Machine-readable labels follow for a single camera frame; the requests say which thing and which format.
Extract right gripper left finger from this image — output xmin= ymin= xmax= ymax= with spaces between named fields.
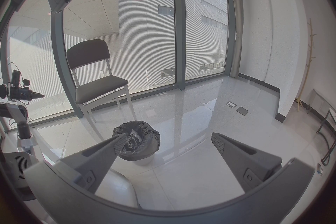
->
xmin=58 ymin=133 xmax=126 ymax=194

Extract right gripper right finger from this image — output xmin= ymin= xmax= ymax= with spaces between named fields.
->
xmin=211 ymin=132 xmax=283 ymax=194

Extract black plastic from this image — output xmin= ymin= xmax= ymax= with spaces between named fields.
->
xmin=125 ymin=128 xmax=144 ymax=151

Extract black plastic bag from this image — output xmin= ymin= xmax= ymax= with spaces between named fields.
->
xmin=112 ymin=120 xmax=161 ymax=162

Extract white trash bin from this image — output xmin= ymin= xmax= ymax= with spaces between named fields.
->
xmin=130 ymin=151 xmax=156 ymax=167

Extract white table black legs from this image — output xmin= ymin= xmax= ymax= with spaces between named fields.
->
xmin=306 ymin=88 xmax=336 ymax=168

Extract wooden coat stand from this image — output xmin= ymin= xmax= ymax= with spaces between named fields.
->
xmin=295 ymin=18 xmax=317 ymax=113

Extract white curtain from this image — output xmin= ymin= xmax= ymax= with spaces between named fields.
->
xmin=225 ymin=0 xmax=244 ymax=78

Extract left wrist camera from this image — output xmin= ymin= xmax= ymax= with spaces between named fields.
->
xmin=10 ymin=69 xmax=31 ymax=88

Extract dark padded chair white frame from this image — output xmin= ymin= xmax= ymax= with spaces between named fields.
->
xmin=66 ymin=39 xmax=137 ymax=124

